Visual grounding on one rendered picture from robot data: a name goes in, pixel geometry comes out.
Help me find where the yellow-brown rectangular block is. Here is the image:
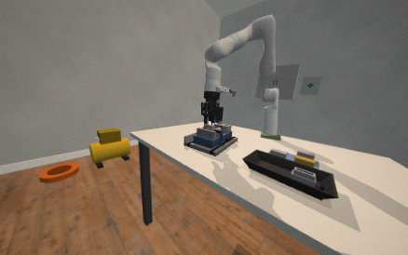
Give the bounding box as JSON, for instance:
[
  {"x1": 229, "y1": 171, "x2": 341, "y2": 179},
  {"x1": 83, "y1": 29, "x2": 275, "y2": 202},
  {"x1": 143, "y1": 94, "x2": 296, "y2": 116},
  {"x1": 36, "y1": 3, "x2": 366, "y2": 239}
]
[{"x1": 294, "y1": 155, "x2": 315, "y2": 167}]

